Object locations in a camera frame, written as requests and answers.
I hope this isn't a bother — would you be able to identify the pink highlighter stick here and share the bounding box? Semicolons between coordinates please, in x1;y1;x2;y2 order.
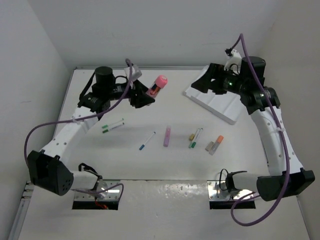
163;125;171;147

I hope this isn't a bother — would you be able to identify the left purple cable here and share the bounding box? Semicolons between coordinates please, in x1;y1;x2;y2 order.
23;58;133;201

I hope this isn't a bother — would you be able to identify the orange capped clear tube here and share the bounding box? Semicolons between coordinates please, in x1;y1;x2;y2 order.
209;135;224;156

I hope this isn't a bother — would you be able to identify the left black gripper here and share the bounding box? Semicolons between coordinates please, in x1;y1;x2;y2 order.
105;78;155;108

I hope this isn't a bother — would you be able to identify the pink capped clear tube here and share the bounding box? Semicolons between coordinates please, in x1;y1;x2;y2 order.
146;75;168;99

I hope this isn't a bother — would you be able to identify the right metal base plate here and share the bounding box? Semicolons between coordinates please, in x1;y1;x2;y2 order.
207;180;253;202

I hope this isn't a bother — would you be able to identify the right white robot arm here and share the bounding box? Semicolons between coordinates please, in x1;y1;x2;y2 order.
191;56;315;202

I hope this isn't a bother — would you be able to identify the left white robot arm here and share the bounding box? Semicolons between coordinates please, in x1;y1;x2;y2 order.
26;63;155;196

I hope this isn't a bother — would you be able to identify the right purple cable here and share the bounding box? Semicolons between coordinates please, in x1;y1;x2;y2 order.
229;33;292;227

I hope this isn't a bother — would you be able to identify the blue capped white pen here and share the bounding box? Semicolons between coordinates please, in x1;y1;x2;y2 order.
139;131;156;151

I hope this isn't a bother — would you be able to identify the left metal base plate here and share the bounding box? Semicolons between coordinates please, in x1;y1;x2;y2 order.
73;179;124;202

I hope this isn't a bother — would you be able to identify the metal base plate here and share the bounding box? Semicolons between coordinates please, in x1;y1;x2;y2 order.
207;180;253;202
73;179;124;202

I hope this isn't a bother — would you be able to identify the white divided tray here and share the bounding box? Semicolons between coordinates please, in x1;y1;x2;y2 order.
182;65;245;125

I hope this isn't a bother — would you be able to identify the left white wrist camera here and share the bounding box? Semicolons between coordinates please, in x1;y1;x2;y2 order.
124;64;142;82

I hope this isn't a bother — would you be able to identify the purple cable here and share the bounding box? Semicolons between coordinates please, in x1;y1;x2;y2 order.
229;33;292;227
23;58;133;201

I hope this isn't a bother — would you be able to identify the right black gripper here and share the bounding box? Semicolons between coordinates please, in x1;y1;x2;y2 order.
191;62;247;95

